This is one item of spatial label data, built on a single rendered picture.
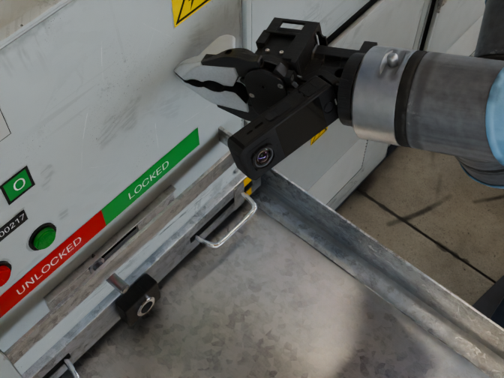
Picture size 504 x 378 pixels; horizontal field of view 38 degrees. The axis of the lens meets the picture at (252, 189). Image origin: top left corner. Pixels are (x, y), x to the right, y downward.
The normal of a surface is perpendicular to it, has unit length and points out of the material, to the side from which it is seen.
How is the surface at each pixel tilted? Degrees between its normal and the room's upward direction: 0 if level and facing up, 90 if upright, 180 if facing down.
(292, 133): 75
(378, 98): 53
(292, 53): 15
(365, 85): 37
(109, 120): 90
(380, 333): 0
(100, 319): 90
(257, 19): 90
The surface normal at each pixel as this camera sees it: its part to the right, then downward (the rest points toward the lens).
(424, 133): -0.47, 0.65
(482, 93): -0.40, -0.24
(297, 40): -0.23, -0.63
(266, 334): 0.00, -0.56
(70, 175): 0.75, 0.54
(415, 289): -0.66, 0.63
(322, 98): 0.56, 0.51
